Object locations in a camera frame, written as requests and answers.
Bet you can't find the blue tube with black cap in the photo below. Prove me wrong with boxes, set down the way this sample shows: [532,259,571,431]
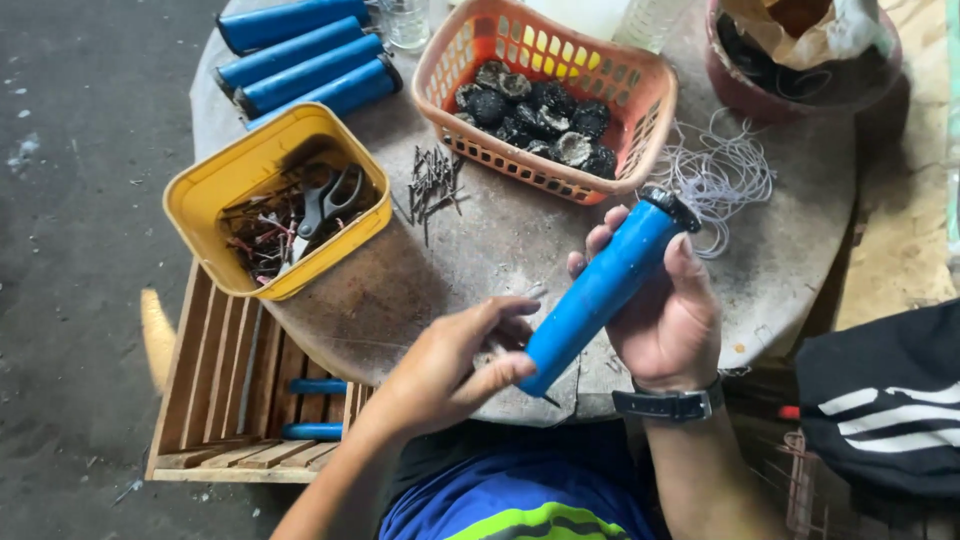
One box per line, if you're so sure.
[213,16,367,97]
[280,422,345,441]
[215,0,373,56]
[517,186,703,399]
[288,377,349,396]
[232,33,388,121]
[243,54,405,133]

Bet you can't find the bundle of white string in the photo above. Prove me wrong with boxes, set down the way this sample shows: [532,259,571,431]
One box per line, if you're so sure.
[643,107,778,261]

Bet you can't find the crumpled brown paper bag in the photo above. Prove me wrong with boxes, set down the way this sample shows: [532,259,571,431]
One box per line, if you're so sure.
[721,0,898,73]

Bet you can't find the heap of fuse scraps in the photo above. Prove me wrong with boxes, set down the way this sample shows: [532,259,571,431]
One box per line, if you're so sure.
[219,166,378,286]

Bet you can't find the blue shirt with green stripes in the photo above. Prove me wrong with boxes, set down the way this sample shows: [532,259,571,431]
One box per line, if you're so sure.
[378,420,663,540]

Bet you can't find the clear plastic bottle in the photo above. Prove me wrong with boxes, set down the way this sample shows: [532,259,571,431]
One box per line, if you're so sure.
[611,0,696,55]

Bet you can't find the black wrist watch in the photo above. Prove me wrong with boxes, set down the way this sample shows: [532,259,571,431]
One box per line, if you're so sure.
[611,373,727,425]

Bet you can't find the orange plastic basket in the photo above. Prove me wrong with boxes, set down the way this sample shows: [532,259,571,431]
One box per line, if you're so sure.
[411,0,680,207]

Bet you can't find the wooden slatted crate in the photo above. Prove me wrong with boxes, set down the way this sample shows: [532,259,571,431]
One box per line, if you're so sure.
[144,258,376,485]

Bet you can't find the black-handled scissors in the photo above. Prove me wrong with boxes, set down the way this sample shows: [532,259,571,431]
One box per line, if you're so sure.
[288,163,366,267]

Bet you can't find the clear drinking glass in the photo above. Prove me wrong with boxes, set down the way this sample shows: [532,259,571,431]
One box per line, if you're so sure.
[377,0,433,52]

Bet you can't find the yellow plastic tub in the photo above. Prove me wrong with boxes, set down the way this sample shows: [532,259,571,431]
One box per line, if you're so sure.
[162,102,393,303]

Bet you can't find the heap of black round lumps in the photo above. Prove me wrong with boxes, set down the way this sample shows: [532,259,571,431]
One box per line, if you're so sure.
[452,60,619,180]

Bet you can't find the pile of dark nails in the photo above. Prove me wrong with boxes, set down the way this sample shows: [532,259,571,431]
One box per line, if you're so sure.
[391,144,471,249]

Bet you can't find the pink wire rack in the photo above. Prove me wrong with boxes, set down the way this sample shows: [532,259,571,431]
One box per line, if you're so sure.
[776,429,830,540]

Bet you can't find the person's right hand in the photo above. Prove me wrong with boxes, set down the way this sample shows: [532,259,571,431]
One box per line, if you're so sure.
[566,204,725,393]

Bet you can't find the black garment with white stripes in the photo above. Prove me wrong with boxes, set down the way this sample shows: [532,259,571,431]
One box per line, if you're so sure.
[795,298,960,502]

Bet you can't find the maroon plastic bucket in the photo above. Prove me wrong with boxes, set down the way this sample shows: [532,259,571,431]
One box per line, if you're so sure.
[704,0,906,126]

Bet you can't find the person's left hand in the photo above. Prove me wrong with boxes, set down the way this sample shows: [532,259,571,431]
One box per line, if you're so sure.
[375,296,543,440]

